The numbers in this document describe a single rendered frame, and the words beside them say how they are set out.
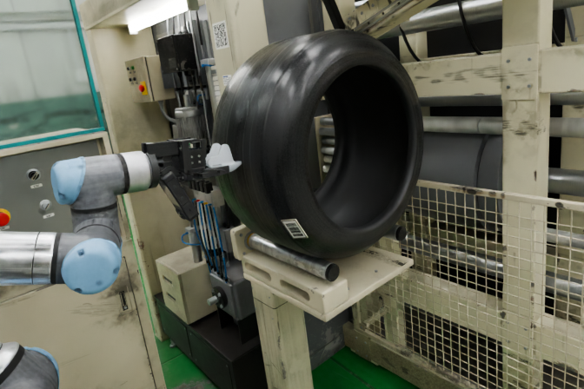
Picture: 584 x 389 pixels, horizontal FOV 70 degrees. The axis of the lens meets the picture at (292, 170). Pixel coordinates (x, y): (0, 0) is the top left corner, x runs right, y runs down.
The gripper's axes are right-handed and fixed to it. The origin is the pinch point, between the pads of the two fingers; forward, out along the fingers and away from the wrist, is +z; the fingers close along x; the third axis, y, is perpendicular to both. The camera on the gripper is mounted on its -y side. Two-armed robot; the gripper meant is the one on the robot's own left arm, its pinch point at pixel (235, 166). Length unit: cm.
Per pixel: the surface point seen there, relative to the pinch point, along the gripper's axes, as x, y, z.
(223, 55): 33.0, 27.9, 18.7
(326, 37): -8.6, 27.3, 20.6
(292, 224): -10.6, -12.7, 6.6
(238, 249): 24.4, -29.5, 13.8
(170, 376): 106, -118, 19
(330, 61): -11.9, 21.8, 18.5
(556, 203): -43, -14, 64
